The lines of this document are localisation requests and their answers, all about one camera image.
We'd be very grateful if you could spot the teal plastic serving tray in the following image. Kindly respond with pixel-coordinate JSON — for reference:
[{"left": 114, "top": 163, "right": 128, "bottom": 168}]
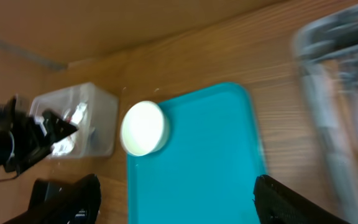
[{"left": 127, "top": 83, "right": 267, "bottom": 224}]

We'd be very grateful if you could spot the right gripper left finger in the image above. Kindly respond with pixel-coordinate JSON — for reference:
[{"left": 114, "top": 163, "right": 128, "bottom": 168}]
[{"left": 4, "top": 174, "right": 101, "bottom": 224}]

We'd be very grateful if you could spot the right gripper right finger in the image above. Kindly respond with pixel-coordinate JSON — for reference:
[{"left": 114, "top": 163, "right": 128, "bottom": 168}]
[{"left": 254, "top": 175, "right": 348, "bottom": 224}]

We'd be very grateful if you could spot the grey dishwasher rack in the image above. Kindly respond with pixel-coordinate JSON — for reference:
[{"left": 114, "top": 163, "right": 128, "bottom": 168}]
[{"left": 293, "top": 4, "right": 358, "bottom": 223}]

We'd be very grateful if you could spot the cardboard wall panel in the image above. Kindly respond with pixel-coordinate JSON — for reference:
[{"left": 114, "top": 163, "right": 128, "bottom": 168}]
[{"left": 0, "top": 0, "right": 279, "bottom": 71}]

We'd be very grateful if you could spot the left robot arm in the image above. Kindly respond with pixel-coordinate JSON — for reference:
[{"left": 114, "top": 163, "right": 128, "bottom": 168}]
[{"left": 0, "top": 96, "right": 78, "bottom": 175}]

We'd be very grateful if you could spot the white napkin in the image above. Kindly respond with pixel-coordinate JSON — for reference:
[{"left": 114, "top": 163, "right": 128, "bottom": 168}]
[{"left": 52, "top": 102, "right": 88, "bottom": 157}]

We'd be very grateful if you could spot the clear plastic bin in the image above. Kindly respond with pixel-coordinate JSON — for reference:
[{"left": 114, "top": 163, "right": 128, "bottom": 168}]
[{"left": 30, "top": 82, "right": 119, "bottom": 159}]

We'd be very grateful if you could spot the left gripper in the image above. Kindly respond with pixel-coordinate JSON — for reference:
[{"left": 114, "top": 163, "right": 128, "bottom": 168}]
[{"left": 0, "top": 95, "right": 78, "bottom": 173}]

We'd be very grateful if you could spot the black plastic tray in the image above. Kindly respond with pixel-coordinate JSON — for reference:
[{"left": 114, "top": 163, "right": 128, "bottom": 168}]
[{"left": 28, "top": 179, "right": 71, "bottom": 213}]

